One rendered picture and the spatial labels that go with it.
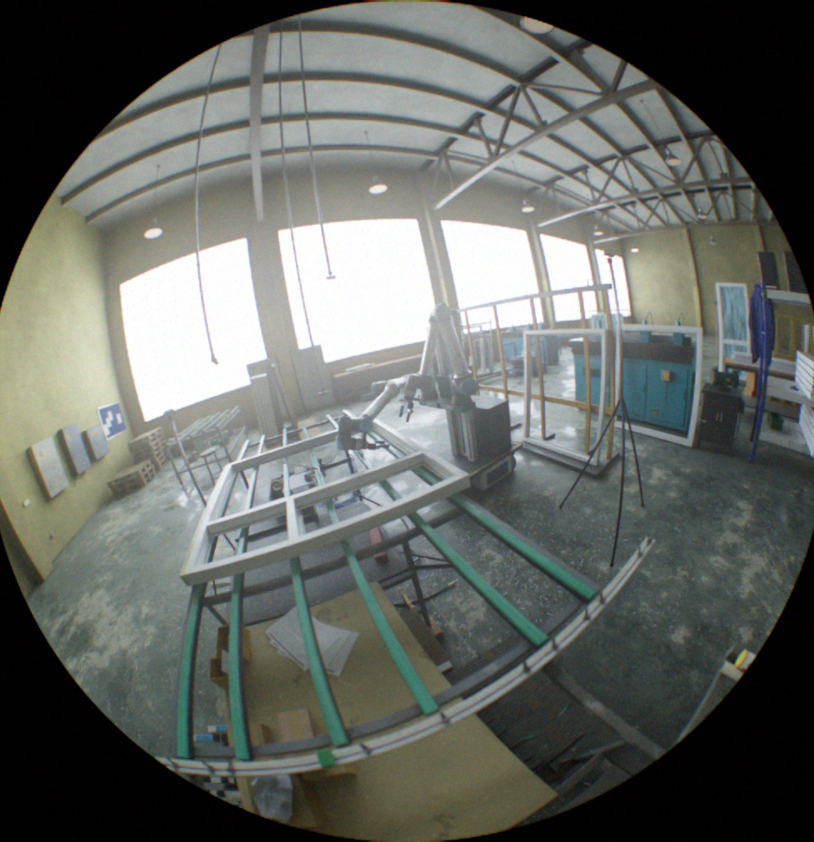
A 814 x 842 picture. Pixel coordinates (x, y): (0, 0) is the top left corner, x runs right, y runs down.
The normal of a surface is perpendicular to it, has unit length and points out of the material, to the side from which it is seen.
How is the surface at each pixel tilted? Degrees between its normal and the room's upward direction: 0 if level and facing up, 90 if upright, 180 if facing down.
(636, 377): 90
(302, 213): 90
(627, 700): 0
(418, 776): 0
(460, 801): 0
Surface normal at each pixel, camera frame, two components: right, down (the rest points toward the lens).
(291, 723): -0.19, -0.94
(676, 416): -0.89, 0.29
